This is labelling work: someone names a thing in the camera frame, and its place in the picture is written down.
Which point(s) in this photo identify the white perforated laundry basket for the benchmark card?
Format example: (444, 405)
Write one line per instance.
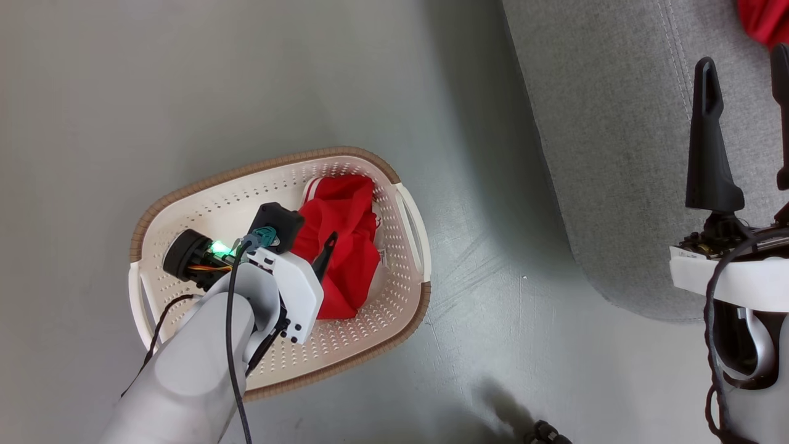
(259, 185)

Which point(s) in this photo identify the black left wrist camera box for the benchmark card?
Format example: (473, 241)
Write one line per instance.
(277, 223)

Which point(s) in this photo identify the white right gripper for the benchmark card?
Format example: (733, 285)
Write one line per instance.
(752, 277)

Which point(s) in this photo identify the red printed jersey white band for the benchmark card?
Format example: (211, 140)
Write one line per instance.
(767, 18)

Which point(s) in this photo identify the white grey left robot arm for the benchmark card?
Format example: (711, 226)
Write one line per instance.
(185, 370)

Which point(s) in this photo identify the black caster wheel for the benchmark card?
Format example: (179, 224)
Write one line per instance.
(545, 433)

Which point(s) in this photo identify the red shorts white trim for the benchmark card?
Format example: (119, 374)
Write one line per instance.
(348, 234)

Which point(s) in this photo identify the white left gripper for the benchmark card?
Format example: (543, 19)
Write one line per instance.
(299, 290)

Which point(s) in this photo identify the grey fabric sofa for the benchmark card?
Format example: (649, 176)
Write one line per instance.
(616, 154)

